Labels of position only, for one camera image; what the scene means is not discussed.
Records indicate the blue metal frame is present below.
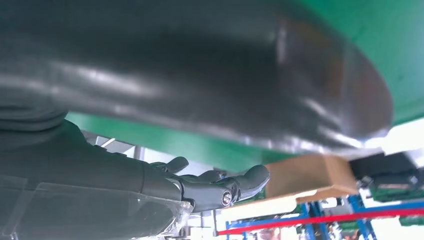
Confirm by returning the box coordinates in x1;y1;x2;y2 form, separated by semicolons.
225;193;424;240

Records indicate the red metal pole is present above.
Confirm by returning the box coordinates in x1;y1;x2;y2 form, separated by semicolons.
216;207;424;237

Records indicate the black tool case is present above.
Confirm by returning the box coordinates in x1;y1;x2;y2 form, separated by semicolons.
349;151;420;182

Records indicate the green crate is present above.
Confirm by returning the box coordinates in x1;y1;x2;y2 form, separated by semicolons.
368;174;424;204

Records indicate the steel frame table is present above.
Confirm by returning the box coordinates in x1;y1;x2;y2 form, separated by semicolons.
94;135;147;161

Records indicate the brown cardboard box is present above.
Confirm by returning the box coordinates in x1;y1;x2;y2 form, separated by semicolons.
264;154;360;205

